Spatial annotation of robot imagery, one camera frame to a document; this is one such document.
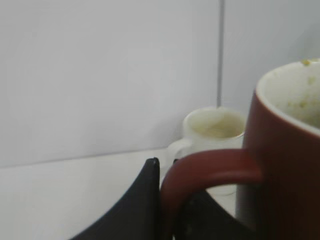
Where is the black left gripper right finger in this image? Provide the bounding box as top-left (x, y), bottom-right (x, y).
top-left (172, 189), bottom-right (255, 240)

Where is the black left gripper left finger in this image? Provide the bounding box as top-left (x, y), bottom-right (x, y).
top-left (73, 157), bottom-right (160, 240)

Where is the red ceramic mug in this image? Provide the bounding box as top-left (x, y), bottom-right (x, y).
top-left (160, 59), bottom-right (320, 240)

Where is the white ceramic mug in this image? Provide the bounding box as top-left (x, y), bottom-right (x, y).
top-left (166, 106), bottom-right (246, 196)

